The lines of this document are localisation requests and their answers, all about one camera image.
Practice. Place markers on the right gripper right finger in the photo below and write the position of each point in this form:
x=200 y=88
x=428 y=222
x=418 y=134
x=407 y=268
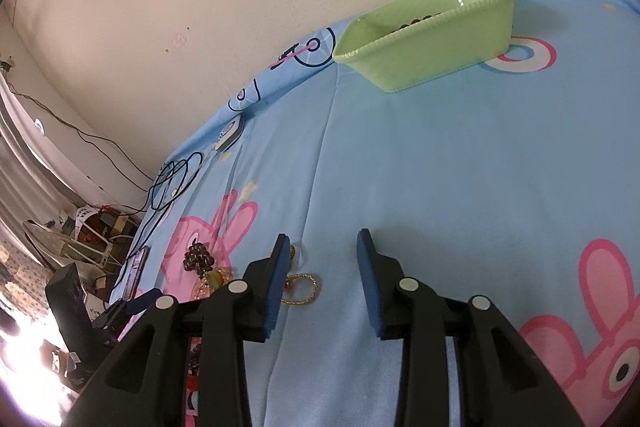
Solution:
x=463 y=363

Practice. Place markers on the green plastic tray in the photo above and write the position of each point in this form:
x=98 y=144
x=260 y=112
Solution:
x=403 y=43

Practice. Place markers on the blue cartoon pig bedsheet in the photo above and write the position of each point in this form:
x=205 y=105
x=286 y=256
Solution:
x=517 y=179

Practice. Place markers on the white charger device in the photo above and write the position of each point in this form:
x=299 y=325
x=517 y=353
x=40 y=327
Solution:
x=230 y=134

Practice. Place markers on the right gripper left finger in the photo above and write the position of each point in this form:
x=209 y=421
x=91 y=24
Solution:
x=142 y=382

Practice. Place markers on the smartphone with gold case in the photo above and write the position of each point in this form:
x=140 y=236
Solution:
x=135 y=272

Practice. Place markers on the white wire rack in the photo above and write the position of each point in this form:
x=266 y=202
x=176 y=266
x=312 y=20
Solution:
x=97 y=236

